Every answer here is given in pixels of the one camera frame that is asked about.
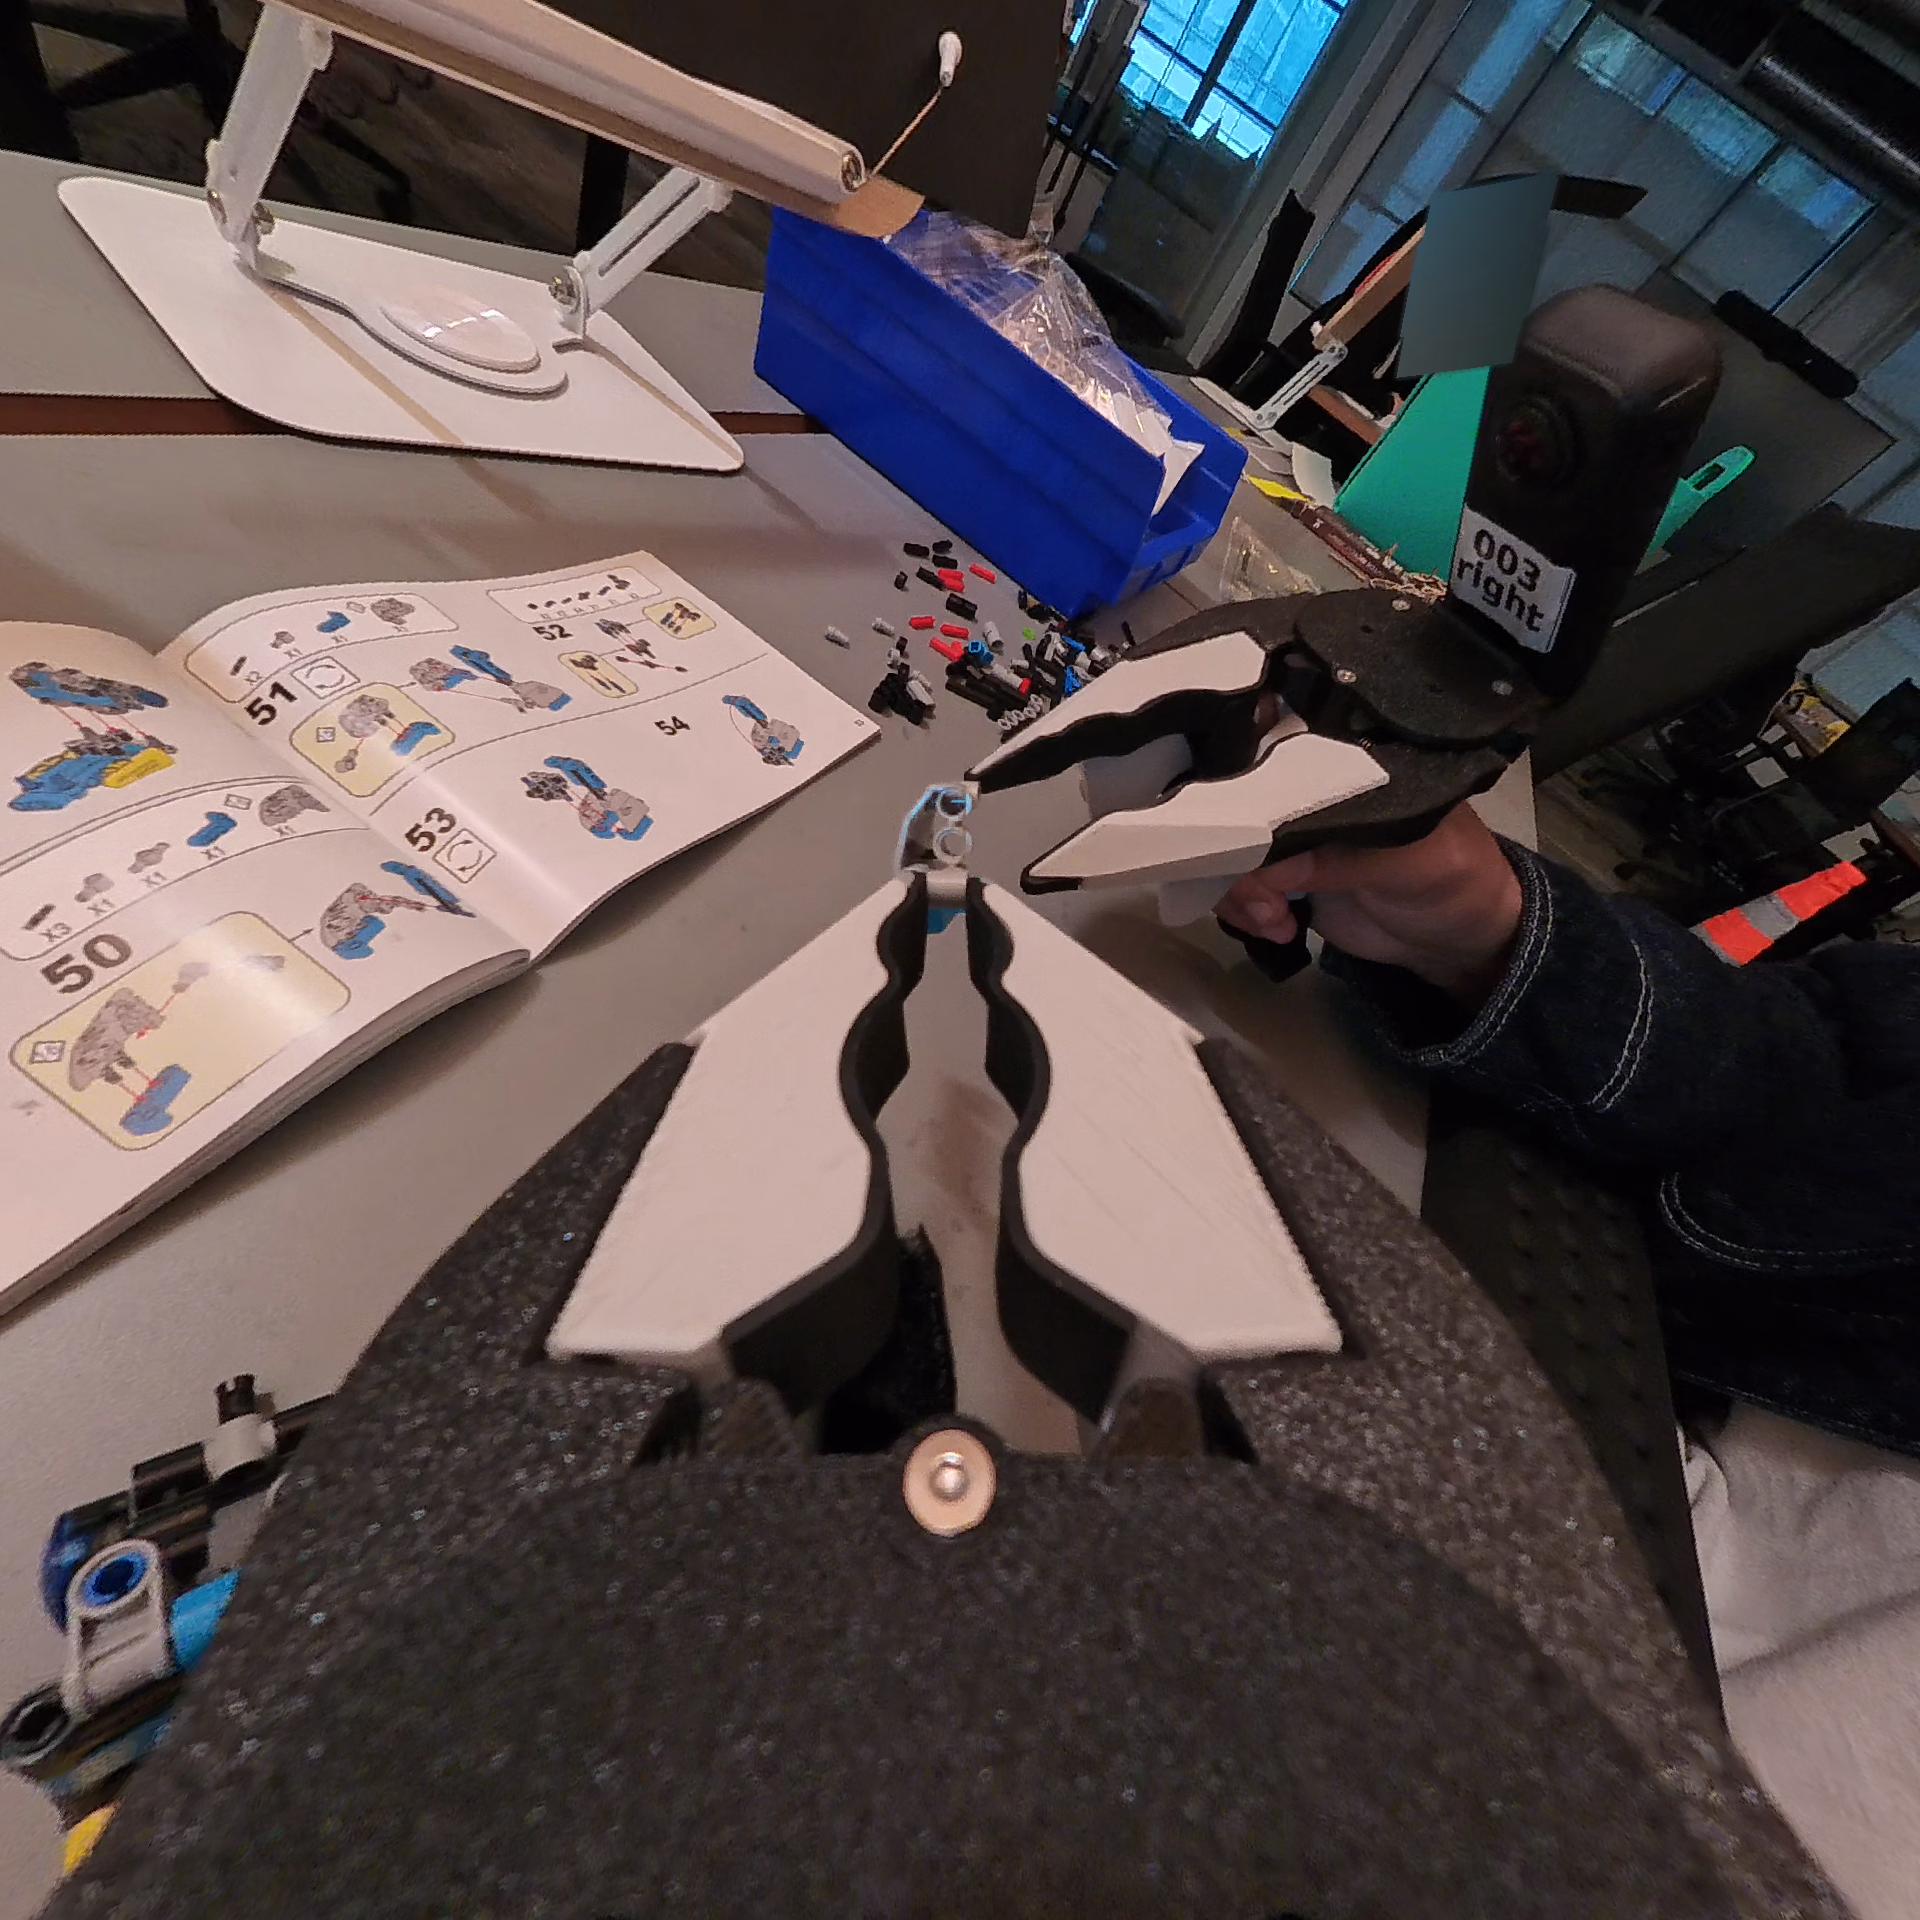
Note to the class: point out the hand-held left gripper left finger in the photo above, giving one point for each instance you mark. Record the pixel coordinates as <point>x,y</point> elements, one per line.
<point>738,1199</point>

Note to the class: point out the orange traffic cone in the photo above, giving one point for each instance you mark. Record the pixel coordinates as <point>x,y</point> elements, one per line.
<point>1783,906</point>

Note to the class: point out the teal felt bag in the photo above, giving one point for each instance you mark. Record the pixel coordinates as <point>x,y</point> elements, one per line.
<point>1415,481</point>

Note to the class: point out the person's right forearm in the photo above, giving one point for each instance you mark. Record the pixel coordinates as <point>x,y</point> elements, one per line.
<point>1725,1126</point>

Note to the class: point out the grey desk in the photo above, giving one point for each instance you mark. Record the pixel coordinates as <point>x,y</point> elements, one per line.
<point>644,1050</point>

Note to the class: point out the blue yellow black brick assembly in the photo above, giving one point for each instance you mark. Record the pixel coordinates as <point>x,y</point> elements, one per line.
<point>132,1589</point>

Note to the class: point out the person's white shirt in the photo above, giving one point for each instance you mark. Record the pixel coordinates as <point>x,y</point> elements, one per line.
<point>1816,1651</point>

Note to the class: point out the person's right hand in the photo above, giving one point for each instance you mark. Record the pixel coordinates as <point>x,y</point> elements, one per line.
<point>1397,900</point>

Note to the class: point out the pile of small brick parts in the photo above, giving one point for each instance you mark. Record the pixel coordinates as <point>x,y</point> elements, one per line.
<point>958,663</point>

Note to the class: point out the blue plastic bin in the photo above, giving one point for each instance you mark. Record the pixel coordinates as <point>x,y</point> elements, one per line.
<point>958,422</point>

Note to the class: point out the black partition panel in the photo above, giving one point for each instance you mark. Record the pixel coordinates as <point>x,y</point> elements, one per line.
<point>784,40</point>

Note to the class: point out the black perforated pad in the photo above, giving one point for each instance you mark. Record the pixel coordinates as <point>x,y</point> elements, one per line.
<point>1562,1274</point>

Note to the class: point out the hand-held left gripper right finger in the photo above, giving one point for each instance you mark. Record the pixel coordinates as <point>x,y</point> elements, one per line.
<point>1173,1186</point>

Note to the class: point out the wooden model kit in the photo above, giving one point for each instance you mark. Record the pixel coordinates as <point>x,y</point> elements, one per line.
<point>1352,536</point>

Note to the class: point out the clear plastic bags bundle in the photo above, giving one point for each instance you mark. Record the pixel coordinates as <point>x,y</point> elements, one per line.
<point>1035,320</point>

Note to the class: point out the grey blue brick assembly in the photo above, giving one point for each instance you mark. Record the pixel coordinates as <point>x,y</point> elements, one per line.
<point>948,849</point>

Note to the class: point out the instruction booklet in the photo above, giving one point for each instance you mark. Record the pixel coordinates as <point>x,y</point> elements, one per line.
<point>303,840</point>

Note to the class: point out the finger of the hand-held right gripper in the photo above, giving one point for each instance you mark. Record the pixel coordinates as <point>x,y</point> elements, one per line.
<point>1142,688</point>
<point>1245,803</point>

